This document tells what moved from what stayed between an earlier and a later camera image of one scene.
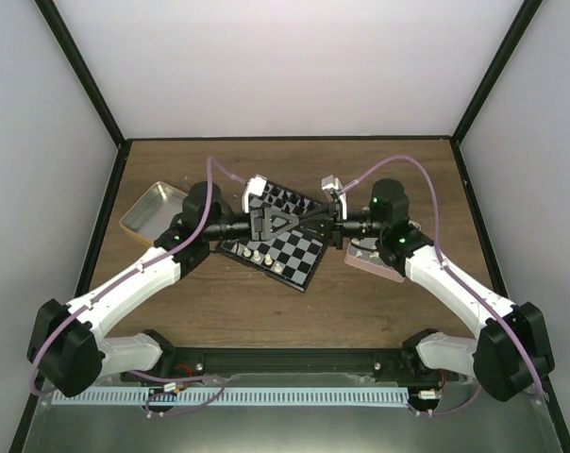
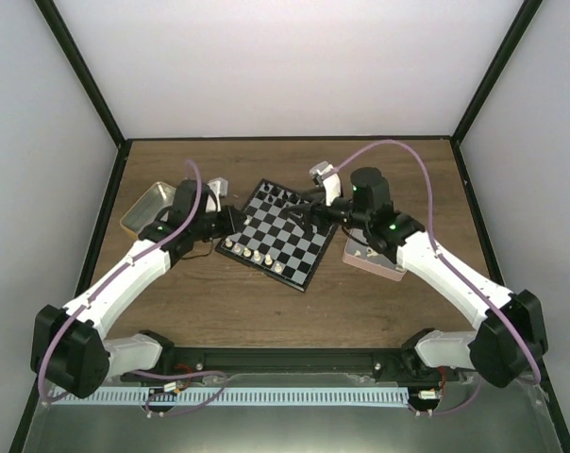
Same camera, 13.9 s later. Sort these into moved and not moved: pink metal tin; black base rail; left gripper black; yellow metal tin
Moved: left gripper black
Not moved: black base rail; yellow metal tin; pink metal tin
